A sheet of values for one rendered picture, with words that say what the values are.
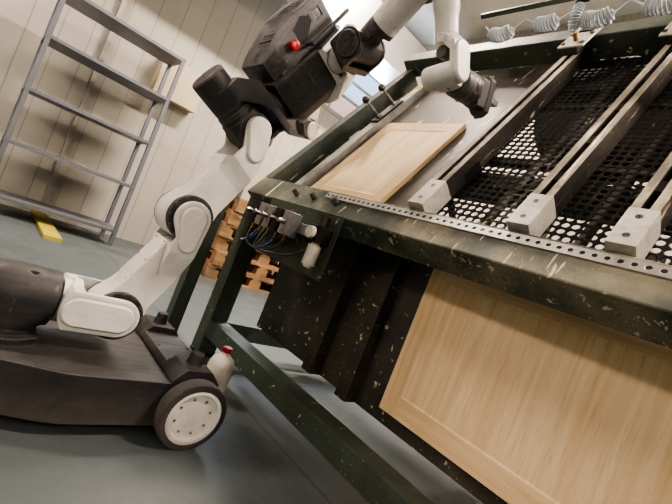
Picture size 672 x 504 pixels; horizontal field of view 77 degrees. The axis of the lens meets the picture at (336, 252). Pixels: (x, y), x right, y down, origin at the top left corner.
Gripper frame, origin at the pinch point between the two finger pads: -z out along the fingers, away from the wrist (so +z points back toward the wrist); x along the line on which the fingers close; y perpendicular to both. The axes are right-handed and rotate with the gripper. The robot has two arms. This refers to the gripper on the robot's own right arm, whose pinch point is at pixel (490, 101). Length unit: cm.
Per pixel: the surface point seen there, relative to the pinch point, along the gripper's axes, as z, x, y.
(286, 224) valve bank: 32, -53, 48
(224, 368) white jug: 43, -110, 52
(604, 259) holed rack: 15, -39, -48
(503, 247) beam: 17, -42, -27
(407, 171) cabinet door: -5.3, -23.8, 31.5
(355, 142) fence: -14, -12, 77
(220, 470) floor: 59, -120, 13
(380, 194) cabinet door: 5.2, -34.7, 32.1
